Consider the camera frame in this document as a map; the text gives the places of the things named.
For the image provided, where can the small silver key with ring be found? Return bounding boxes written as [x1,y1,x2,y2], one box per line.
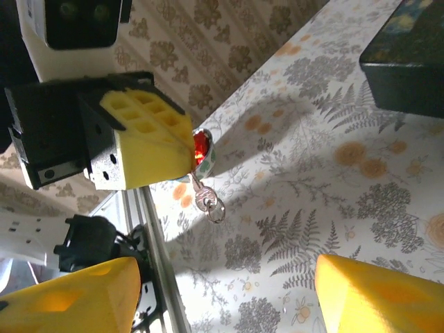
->
[189,172,227,224]

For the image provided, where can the wide aluminium base rail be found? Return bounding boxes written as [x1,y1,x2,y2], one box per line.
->
[88,187,193,333]

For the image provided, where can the starry night painted box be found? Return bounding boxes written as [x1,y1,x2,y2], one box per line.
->
[359,0,444,120]

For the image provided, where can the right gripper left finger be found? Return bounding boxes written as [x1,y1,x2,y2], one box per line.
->
[0,255,142,333]

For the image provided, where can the floral patterned tablecloth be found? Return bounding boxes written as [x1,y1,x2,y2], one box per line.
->
[148,0,444,333]

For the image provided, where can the small patterned bowl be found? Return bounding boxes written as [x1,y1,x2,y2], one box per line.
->
[189,127,219,180]

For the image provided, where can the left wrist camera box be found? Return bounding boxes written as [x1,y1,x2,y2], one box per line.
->
[15,0,135,83]

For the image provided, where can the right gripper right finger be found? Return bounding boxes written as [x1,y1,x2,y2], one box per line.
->
[314,253,444,333]

